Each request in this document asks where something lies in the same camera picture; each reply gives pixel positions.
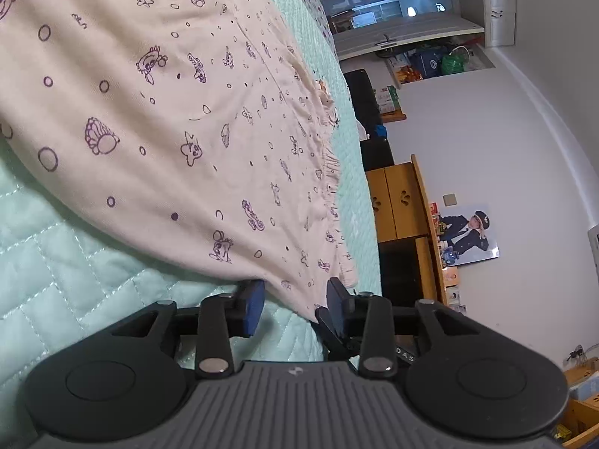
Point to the pink printed pants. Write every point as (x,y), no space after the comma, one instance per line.
(164,103)

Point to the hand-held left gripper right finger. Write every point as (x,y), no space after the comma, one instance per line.
(336,306)

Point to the green bag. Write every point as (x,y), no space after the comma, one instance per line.
(454,63)

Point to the mint quilted bee bedspread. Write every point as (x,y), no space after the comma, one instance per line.
(70,266)

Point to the wooden desk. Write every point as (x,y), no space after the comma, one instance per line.
(397,206)

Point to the black storage box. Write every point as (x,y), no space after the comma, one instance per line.
(365,98)

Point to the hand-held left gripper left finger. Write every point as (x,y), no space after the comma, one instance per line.
(252,308)

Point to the blue bag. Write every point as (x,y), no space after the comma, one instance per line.
(426,64)

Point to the white door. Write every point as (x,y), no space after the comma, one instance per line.
(412,30)

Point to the green white carton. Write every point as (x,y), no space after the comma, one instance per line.
(388,100)

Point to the blue toy robot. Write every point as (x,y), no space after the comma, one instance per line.
(451,255)

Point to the wall socket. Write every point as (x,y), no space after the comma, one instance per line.
(449,199)

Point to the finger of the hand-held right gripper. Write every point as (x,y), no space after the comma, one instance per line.
(334,344)

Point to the uniformed figure photo poster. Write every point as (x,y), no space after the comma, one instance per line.
(472,234)

